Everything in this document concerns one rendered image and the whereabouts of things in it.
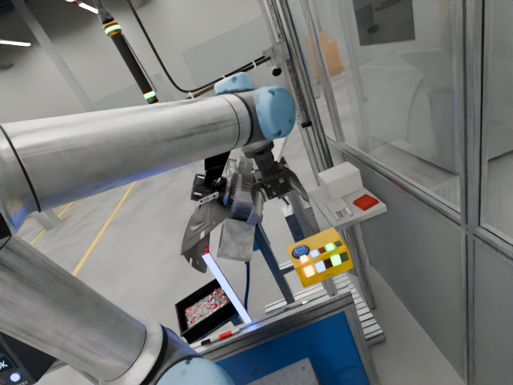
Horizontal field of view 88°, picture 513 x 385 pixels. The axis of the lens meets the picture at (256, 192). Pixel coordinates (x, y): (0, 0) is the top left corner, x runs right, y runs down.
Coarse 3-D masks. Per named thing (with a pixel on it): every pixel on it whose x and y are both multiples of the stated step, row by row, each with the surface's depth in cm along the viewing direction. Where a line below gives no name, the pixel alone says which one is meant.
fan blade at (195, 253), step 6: (186, 228) 121; (204, 240) 114; (198, 246) 116; (204, 246) 114; (186, 252) 122; (192, 252) 119; (198, 252) 116; (204, 252) 114; (186, 258) 123; (192, 258) 119; (198, 258) 116; (192, 264) 119; (198, 264) 116; (204, 264) 114; (198, 270) 116; (204, 270) 113
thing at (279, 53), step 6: (282, 42) 117; (270, 48) 114; (276, 48) 115; (282, 48) 117; (264, 54) 118; (270, 54) 116; (276, 54) 115; (282, 54) 118; (288, 54) 120; (270, 60) 118; (276, 60) 116; (282, 60) 118
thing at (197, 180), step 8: (224, 176) 115; (192, 184) 118; (200, 184) 108; (208, 184) 109; (216, 184) 112; (224, 184) 110; (192, 192) 108; (200, 192) 108; (208, 192) 109; (224, 192) 110; (192, 200) 112
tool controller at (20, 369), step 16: (0, 336) 71; (0, 352) 72; (16, 352) 72; (32, 352) 76; (0, 368) 73; (16, 368) 73; (32, 368) 75; (48, 368) 79; (16, 384) 74; (32, 384) 74
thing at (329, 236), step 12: (312, 240) 81; (324, 240) 79; (336, 240) 77; (288, 252) 81; (324, 252) 75; (336, 252) 74; (348, 252) 75; (300, 264) 74; (312, 264) 75; (348, 264) 77; (300, 276) 76; (312, 276) 76; (324, 276) 77
